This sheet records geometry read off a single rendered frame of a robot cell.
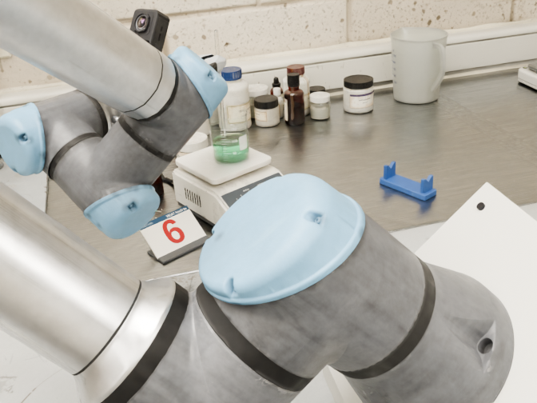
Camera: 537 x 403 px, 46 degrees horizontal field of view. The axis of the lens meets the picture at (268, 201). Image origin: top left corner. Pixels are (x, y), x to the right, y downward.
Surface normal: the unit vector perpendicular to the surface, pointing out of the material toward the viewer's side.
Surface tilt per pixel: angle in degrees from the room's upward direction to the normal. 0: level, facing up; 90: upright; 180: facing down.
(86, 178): 56
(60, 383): 0
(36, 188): 0
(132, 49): 77
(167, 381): 69
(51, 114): 35
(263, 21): 90
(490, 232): 43
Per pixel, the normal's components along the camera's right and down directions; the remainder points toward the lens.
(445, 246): -0.71, -0.54
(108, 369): -0.40, -0.25
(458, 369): 0.18, 0.05
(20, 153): -0.61, 0.38
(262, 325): -0.19, 0.04
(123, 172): 0.11, 0.29
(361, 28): 0.27, 0.44
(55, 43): 0.54, 0.69
